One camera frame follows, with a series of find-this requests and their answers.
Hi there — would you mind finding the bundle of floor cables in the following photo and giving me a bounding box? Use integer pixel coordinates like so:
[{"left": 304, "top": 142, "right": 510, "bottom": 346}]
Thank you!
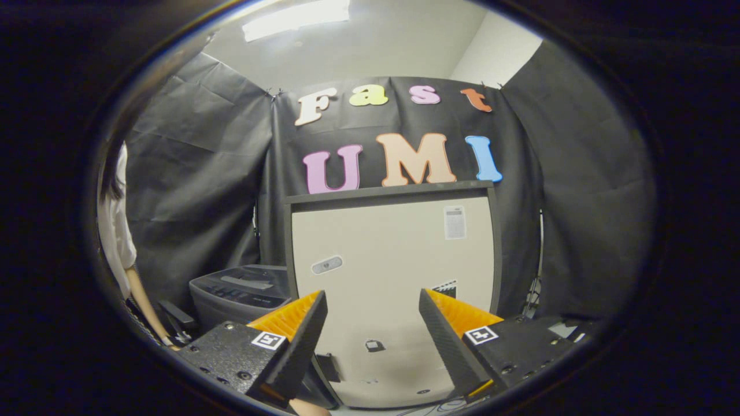
[{"left": 399, "top": 398, "right": 472, "bottom": 416}]

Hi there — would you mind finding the grey washing machine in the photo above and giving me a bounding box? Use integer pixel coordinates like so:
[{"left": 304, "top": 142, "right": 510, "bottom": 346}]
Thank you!
[{"left": 189, "top": 265, "right": 293, "bottom": 335}]

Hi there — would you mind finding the dark washing machine lid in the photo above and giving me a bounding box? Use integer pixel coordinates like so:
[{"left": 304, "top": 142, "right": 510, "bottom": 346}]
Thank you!
[{"left": 202, "top": 265, "right": 290, "bottom": 296}]

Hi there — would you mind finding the black office chair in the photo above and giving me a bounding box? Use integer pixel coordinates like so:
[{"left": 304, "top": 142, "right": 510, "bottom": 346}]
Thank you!
[{"left": 157, "top": 299, "right": 201, "bottom": 343}]

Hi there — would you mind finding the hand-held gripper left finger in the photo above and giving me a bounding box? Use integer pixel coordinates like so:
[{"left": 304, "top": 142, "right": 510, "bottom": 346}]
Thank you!
[{"left": 173, "top": 290, "right": 328, "bottom": 406}]

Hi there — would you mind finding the black backdrop cloth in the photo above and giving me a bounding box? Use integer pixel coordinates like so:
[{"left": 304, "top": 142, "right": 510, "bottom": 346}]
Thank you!
[{"left": 124, "top": 40, "right": 657, "bottom": 321}]

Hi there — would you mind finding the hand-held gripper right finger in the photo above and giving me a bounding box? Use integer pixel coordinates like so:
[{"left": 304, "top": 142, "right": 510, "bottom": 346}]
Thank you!
[{"left": 418, "top": 288, "right": 578, "bottom": 404}]

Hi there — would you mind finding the black light stand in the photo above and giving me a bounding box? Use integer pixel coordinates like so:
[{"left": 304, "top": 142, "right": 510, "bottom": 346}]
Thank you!
[{"left": 520, "top": 208, "right": 545, "bottom": 318}]

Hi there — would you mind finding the black equipment case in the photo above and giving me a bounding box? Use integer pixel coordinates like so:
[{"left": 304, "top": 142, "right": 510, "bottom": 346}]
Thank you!
[{"left": 541, "top": 315, "right": 603, "bottom": 346}]

